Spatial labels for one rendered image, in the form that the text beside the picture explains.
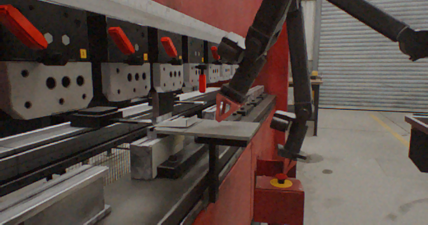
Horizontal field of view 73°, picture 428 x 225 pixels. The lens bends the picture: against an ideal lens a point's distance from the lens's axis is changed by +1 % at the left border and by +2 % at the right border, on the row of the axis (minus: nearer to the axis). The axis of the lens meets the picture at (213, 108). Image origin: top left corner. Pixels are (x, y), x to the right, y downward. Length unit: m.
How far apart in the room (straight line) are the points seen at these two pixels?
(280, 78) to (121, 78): 2.42
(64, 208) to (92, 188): 0.07
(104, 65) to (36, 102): 0.17
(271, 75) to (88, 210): 2.52
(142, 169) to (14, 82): 0.43
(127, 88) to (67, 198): 0.23
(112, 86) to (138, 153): 0.25
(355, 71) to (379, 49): 0.74
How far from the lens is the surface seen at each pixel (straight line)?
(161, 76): 0.76
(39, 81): 0.47
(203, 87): 0.97
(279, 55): 2.93
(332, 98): 8.20
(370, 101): 8.31
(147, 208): 0.66
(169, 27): 0.83
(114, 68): 0.60
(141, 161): 0.79
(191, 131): 0.76
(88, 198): 0.61
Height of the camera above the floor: 1.18
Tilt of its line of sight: 9 degrees down
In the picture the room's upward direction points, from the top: straight up
